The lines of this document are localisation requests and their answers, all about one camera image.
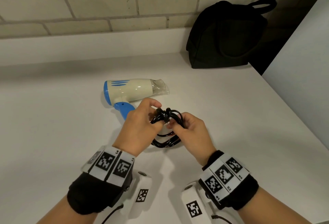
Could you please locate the person's left hand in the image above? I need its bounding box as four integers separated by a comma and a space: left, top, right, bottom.
112, 98, 164, 158

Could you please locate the person's left forearm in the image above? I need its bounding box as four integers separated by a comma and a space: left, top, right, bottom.
36, 195, 98, 224

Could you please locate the white and blue hair dryer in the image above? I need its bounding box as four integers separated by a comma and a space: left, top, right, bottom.
103, 78, 170, 121

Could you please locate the black wristband with marker tags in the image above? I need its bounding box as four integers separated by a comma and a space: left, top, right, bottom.
66, 145, 136, 215
198, 150, 259, 211

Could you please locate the thin black camera cable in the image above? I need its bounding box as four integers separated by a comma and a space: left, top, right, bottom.
101, 204, 124, 224
210, 215, 233, 224

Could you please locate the black power cord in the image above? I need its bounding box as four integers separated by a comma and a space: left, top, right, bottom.
150, 107, 185, 149

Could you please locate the person's right forearm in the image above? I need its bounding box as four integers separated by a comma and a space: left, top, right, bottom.
236, 186, 312, 224

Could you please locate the black fabric bag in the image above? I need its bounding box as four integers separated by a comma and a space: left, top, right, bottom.
186, 0, 278, 69

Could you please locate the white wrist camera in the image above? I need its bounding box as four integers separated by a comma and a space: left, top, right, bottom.
126, 171, 153, 219
181, 184, 214, 224

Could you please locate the person's right hand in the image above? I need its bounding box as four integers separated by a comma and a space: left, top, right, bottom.
166, 112, 217, 166

